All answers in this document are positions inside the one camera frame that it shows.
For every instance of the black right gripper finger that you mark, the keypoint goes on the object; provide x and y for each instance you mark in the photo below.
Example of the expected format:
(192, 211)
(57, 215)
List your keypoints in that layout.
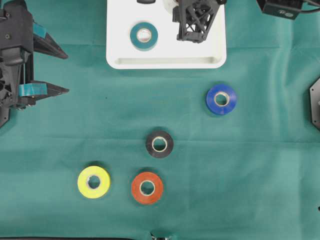
(146, 2)

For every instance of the white plastic tray case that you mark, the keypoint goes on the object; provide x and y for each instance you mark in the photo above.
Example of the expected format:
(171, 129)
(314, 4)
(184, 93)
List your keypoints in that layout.
(168, 53)

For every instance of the blue tape roll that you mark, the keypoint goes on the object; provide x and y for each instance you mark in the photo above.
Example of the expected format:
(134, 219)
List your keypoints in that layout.
(221, 109)

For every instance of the orange-red tape roll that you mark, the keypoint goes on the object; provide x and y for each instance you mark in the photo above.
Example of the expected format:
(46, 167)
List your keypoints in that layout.
(139, 195)

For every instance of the white tape roll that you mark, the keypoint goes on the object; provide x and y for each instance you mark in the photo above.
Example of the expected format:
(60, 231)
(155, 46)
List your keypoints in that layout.
(169, 5)

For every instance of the teal tape roll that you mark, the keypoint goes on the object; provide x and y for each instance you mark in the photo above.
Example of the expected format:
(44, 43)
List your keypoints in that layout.
(144, 36)

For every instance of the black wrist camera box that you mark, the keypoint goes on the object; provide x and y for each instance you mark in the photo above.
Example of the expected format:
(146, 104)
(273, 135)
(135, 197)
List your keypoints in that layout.
(288, 9)

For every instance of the yellow tape roll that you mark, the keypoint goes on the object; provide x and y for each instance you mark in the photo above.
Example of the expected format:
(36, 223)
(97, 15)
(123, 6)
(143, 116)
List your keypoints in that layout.
(83, 182)

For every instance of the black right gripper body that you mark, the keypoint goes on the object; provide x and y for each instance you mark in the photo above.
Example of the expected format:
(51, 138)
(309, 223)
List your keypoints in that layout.
(195, 18)

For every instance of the black clamp at table edge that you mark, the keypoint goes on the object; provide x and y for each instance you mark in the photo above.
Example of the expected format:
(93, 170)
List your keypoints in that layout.
(160, 237)

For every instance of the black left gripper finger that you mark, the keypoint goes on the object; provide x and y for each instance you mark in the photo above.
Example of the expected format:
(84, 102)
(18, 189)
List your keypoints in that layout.
(30, 93)
(45, 44)

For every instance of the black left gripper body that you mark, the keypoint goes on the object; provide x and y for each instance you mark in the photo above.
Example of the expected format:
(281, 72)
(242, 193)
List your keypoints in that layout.
(16, 45)

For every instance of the black tape roll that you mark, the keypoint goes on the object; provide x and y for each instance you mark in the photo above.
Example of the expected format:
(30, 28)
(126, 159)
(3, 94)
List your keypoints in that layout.
(162, 135)

